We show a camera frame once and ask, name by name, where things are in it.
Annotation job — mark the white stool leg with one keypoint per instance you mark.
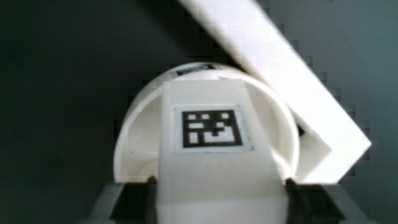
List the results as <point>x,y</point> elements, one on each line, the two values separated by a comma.
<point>227,154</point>

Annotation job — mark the white round stool seat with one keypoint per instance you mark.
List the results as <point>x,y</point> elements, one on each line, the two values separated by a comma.
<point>135,140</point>

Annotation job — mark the white right fence bar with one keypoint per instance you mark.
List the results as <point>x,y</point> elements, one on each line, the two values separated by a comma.
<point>334,142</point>

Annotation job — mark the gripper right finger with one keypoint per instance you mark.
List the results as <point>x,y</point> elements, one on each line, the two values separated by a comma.
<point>321,205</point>

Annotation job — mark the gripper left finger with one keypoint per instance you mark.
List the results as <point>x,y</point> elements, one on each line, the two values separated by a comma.
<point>126,204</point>

